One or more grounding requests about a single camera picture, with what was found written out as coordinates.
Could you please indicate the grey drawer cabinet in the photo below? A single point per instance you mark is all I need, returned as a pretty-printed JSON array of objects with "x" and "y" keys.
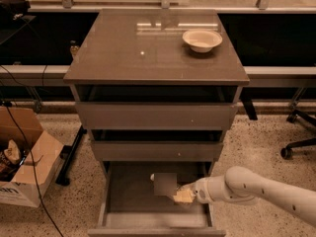
[{"x": 138, "y": 56}]

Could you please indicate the grey middle drawer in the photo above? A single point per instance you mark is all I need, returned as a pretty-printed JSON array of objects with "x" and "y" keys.
[{"x": 156, "y": 151}]

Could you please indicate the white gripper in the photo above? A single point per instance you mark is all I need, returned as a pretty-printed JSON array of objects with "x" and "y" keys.
[{"x": 201, "y": 191}]

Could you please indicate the white paper bowl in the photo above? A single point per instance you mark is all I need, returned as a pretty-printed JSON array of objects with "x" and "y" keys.
[{"x": 202, "y": 41}]

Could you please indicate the grey open bottom drawer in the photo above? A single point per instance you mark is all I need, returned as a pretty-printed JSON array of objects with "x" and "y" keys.
[{"x": 131, "y": 209}]

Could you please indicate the black table leg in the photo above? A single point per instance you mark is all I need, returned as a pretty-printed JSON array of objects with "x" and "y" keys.
[{"x": 67, "y": 155}]

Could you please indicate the grey top drawer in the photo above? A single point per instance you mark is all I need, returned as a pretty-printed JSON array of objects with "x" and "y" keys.
[{"x": 156, "y": 117}]

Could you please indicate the black bag on desk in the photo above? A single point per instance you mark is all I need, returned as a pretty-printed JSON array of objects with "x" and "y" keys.
[{"x": 10, "y": 8}]

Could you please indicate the black office chair base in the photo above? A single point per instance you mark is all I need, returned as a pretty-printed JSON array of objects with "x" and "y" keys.
[{"x": 301, "y": 138}]

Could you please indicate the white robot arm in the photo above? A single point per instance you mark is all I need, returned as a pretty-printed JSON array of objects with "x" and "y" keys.
[{"x": 240, "y": 185}]

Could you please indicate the small bottle behind cabinet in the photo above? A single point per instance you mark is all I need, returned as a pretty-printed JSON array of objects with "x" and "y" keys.
[{"x": 74, "y": 48}]

